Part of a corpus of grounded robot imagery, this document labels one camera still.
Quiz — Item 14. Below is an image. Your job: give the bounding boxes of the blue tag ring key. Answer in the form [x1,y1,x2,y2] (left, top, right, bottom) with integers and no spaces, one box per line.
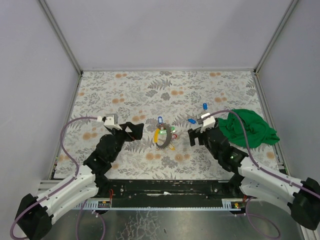
[157,116,163,124]

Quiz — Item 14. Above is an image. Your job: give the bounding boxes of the yellow tag key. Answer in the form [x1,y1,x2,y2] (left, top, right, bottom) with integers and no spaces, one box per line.
[169,144,175,151]

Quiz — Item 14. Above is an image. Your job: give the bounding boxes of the numbered keyring organizer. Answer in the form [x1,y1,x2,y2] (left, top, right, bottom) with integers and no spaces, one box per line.
[153,123,173,150]

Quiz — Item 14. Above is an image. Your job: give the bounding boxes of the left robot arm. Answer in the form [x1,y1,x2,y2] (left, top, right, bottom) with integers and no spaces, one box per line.
[12,122,144,240]

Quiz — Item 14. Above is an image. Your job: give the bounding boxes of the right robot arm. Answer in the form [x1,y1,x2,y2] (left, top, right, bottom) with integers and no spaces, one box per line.
[188,127,320,230]

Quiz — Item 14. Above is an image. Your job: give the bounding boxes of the blue tag lower key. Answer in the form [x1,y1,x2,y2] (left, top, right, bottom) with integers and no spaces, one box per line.
[187,118,197,124]

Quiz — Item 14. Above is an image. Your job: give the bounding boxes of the blue tag upper key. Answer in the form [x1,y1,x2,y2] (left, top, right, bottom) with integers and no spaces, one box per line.
[202,103,208,111]

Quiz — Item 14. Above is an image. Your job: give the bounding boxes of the green cloth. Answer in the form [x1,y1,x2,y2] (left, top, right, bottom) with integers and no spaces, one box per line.
[218,109,280,149]

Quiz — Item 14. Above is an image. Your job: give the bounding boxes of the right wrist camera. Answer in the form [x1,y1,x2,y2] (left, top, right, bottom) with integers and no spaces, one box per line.
[197,112,216,133]

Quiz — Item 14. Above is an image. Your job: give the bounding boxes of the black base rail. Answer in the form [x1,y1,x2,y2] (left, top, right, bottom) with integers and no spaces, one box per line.
[94,179,245,209]

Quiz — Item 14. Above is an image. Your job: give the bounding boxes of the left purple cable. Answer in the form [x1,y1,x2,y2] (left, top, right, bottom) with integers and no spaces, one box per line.
[9,116,106,240]

